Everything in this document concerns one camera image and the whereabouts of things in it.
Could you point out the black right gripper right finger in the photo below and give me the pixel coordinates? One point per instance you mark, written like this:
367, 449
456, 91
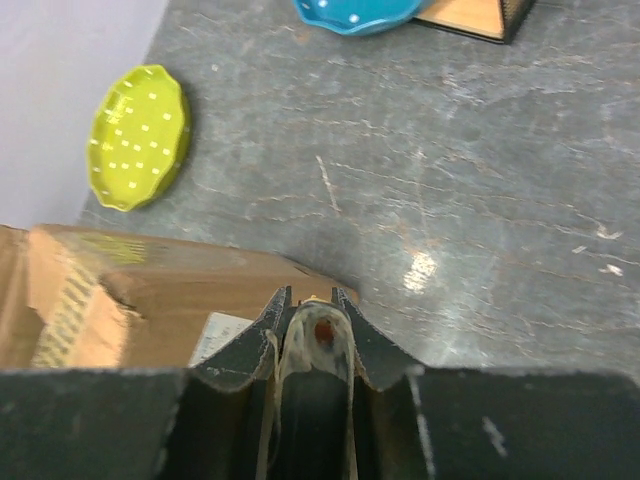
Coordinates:
390, 434

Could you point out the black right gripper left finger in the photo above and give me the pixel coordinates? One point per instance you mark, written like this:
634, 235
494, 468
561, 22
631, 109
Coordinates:
224, 421

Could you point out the yellow utility knife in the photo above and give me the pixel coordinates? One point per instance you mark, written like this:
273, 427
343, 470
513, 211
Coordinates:
311, 408

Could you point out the brown cardboard express box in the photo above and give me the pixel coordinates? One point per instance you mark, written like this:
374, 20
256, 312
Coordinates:
80, 297

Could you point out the green dotted plate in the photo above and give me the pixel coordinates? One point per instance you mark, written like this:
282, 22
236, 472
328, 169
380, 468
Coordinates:
139, 138

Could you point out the blue dotted plate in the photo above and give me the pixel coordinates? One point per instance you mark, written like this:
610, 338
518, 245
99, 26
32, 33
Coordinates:
358, 17

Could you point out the black wire wooden shelf rack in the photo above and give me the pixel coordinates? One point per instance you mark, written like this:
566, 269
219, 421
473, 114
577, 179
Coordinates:
496, 21

